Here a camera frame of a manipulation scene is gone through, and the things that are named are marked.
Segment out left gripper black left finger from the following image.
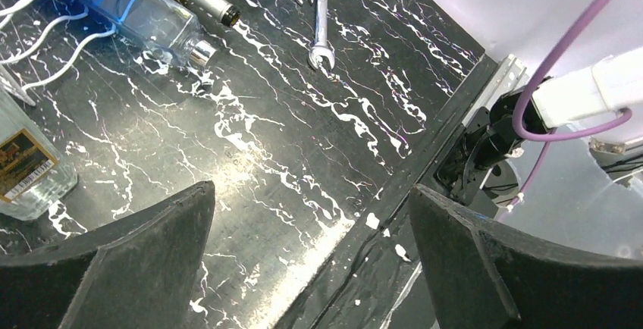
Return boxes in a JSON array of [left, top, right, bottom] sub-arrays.
[[1, 181, 215, 328]]

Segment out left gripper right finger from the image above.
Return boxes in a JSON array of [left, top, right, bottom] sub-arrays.
[[407, 184, 642, 328]]

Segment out amber labelled bottle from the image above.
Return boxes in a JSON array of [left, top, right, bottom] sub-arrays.
[[1, 89, 78, 221]]

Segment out blue bottle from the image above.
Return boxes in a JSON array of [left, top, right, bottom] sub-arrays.
[[77, 0, 215, 67]]

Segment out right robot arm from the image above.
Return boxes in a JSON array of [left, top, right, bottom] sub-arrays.
[[434, 48, 642, 205]]

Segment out large silver wrench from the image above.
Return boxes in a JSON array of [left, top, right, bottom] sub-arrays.
[[308, 0, 335, 70]]

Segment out aluminium frame rail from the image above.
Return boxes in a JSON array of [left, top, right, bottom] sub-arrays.
[[462, 54, 530, 127]]

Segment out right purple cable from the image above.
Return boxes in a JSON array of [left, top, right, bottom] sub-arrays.
[[494, 0, 643, 220]]

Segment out white wire wine rack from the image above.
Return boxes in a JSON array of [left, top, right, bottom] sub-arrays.
[[1, 0, 116, 106]]

